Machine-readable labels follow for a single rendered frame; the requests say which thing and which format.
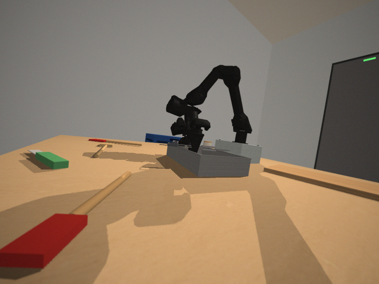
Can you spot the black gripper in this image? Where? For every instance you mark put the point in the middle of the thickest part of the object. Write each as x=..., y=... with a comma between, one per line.
x=195, y=135

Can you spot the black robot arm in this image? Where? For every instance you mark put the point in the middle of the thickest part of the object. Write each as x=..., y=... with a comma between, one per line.
x=231, y=76

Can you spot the wooden board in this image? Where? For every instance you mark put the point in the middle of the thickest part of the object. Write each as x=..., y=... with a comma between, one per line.
x=333, y=182

